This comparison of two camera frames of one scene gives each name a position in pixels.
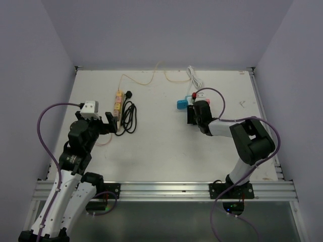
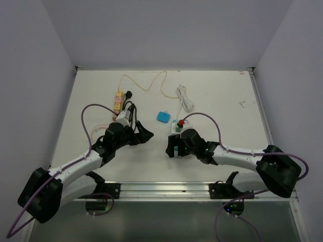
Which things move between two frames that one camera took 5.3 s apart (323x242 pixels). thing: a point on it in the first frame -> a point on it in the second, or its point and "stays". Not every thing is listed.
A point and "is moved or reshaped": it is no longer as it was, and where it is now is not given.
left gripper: [111, 127] -> [142, 136]
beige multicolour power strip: [117, 112] stays
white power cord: [196, 81] -> [187, 105]
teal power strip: [189, 99] -> [175, 150]
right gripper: [190, 112] -> [175, 140]
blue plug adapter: [182, 104] is moved or reshaped
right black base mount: [244, 191] stays
